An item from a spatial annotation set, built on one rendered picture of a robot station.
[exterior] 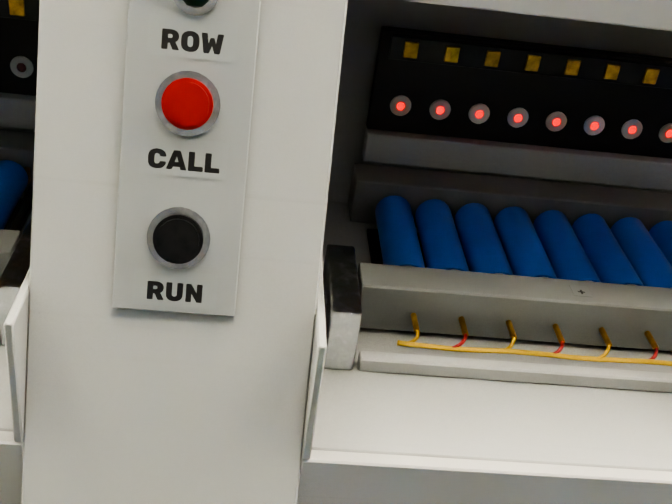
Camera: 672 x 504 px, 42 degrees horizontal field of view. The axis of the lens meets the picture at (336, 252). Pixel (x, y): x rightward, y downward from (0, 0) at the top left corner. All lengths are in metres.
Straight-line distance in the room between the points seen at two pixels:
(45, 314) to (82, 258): 0.02
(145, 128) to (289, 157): 0.05
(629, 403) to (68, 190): 0.23
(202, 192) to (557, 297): 0.17
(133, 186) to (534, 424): 0.17
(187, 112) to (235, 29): 0.03
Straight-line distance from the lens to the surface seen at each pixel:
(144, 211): 0.29
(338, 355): 0.35
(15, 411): 0.31
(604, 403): 0.37
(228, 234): 0.29
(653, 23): 0.33
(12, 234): 0.38
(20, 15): 0.45
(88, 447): 0.32
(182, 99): 0.28
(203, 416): 0.31
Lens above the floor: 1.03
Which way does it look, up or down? 11 degrees down
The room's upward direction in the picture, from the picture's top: 6 degrees clockwise
